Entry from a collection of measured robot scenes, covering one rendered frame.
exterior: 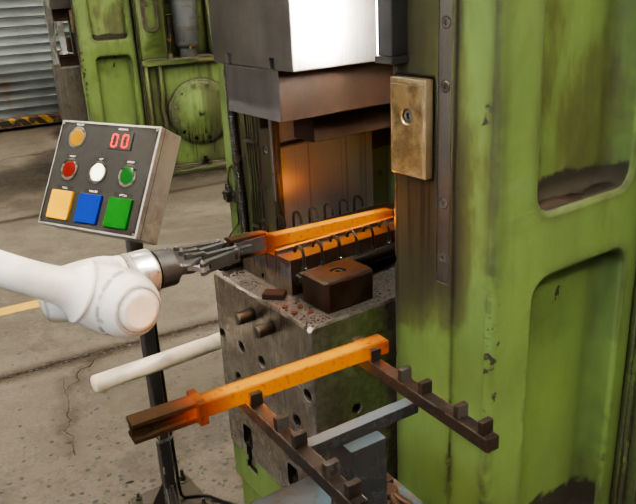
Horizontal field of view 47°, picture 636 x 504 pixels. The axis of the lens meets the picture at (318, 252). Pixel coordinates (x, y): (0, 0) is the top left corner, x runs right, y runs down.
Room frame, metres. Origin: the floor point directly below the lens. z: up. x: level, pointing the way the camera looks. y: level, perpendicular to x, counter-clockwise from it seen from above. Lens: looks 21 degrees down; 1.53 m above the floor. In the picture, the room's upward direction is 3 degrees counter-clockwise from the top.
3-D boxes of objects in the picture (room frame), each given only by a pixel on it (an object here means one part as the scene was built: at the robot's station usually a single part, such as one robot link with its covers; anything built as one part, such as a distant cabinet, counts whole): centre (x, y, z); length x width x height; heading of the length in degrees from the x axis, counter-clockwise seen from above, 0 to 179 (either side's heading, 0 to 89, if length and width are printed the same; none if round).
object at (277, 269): (1.57, -0.06, 0.96); 0.42 x 0.20 x 0.09; 125
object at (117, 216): (1.70, 0.48, 1.01); 0.07 x 0.05 x 0.07; 60
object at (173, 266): (1.31, 0.27, 1.02); 0.09 x 0.08 x 0.07; 124
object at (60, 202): (1.80, 0.65, 1.01); 0.07 x 0.05 x 0.07; 60
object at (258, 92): (1.57, -0.06, 1.32); 0.42 x 0.20 x 0.10; 125
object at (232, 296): (1.53, -0.10, 0.69); 0.56 x 0.38 x 0.45; 125
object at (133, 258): (1.27, 0.33, 1.02); 0.09 x 0.06 x 0.09; 34
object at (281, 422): (0.87, -0.04, 0.97); 0.23 x 0.06 x 0.02; 122
